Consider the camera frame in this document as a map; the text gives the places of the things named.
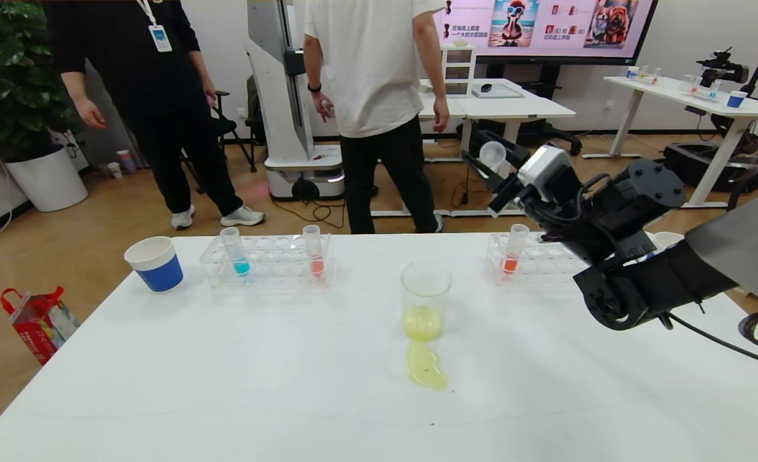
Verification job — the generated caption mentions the person in white shirt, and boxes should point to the person in white shirt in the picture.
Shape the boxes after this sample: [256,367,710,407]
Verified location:
[302,0,451,235]

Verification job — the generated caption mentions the white humanoid robot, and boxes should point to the white humanoid robot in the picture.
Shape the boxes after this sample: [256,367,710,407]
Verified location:
[246,0,348,201]

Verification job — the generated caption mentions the yellow liquid puddle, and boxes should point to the yellow liquid puddle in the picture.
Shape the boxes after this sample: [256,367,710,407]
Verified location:
[406,340,449,391]

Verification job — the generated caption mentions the yellow pigment test tube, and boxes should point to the yellow pigment test tube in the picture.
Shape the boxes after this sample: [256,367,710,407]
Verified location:
[478,140,508,177]

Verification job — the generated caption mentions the green leafy plant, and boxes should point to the green leafy plant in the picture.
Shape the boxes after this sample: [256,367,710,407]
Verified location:
[0,0,85,164]

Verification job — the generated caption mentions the black wheeled screen stand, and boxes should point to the black wheeled screen stand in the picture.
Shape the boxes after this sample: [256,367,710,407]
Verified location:
[469,63,583,157]

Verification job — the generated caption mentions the white drawer organizer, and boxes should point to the white drawer organizer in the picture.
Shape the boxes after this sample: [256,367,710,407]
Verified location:
[443,45,477,98]

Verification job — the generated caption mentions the red gift bag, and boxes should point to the red gift bag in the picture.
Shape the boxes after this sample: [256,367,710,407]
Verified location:
[1,286,80,366]

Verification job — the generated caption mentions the clear rack with small tubes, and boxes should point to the clear rack with small tubes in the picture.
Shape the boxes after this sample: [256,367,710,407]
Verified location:
[679,74,723,102]
[626,65,663,85]

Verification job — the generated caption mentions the clear acrylic test tube rack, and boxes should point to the clear acrylic test tube rack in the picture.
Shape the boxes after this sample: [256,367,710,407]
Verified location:
[199,232,335,289]
[485,230,591,287]

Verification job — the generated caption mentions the person in black clothes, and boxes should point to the person in black clothes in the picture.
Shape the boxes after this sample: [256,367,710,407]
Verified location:
[42,0,265,232]

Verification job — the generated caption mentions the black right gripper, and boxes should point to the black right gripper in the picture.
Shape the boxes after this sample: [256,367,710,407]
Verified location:
[460,128,567,228]

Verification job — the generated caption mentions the large wall display screen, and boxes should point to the large wall display screen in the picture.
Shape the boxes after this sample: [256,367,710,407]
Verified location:
[440,0,659,66]

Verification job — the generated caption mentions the red pigment test tube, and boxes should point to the red pigment test tube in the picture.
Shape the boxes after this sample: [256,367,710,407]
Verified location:
[501,223,531,277]
[302,225,326,278]

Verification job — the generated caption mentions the long white desk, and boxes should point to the long white desk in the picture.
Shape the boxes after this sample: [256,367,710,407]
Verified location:
[582,76,758,211]

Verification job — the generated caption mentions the clear glass beaker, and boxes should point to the clear glass beaker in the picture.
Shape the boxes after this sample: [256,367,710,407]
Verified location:
[400,260,452,342]

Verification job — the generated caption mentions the blue white paper cup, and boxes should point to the blue white paper cup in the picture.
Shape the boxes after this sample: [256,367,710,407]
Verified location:
[650,231,686,252]
[124,236,185,294]

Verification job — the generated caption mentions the white plant pot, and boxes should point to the white plant pot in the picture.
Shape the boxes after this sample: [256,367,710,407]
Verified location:
[4,144,89,212]

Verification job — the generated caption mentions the grey tablet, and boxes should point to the grey tablet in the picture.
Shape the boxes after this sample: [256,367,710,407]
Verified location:
[472,83,525,99]

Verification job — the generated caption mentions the black wheeled robot base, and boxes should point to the black wheeled robot base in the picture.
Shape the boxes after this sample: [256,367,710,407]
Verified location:
[648,141,758,193]

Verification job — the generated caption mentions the blue pigment test tube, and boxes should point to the blue pigment test tube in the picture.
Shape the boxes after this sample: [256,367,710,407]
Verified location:
[220,227,251,278]

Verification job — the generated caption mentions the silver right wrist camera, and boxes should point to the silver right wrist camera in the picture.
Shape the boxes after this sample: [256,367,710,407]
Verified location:
[518,145,575,201]

